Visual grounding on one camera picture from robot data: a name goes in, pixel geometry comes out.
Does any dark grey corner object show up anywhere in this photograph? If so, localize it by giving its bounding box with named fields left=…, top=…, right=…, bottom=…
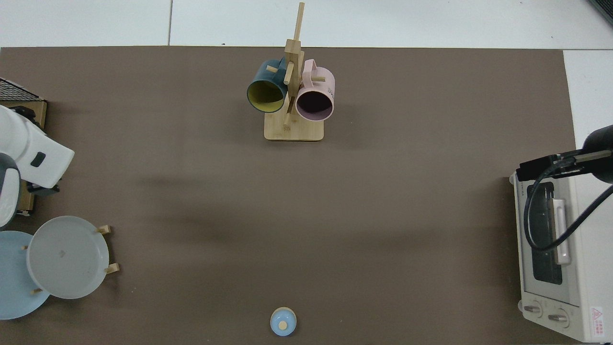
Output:
left=588, top=0, right=613, bottom=25

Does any pale toaster oven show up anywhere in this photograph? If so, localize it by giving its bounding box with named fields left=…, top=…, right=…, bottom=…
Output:
left=509, top=168, right=613, bottom=343

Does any pink cup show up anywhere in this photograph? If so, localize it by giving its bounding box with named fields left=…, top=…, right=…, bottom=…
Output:
left=295, top=59, right=335, bottom=122

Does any dark teal cup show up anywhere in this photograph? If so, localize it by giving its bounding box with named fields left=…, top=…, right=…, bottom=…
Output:
left=247, top=58, right=289, bottom=114

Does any brown table cloth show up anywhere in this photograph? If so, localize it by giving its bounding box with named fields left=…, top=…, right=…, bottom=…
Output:
left=0, top=46, right=578, bottom=345

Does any wooden plate rack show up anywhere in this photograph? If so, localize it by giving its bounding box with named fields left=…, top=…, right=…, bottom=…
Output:
left=20, top=224, right=120, bottom=295

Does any light blue plate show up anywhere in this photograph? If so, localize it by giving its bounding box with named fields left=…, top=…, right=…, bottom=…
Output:
left=0, top=231, right=51, bottom=320

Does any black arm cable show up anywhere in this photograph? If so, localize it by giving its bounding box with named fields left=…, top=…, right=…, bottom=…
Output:
left=523, top=149, right=613, bottom=251

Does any grey plate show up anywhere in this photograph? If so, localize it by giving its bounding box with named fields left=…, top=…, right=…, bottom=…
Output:
left=26, top=216, right=110, bottom=299

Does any small blue round thing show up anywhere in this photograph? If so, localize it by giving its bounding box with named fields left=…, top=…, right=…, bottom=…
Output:
left=270, top=307, right=297, bottom=337

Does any wooden cup stand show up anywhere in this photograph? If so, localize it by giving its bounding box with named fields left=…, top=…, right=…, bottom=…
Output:
left=264, top=2, right=325, bottom=142

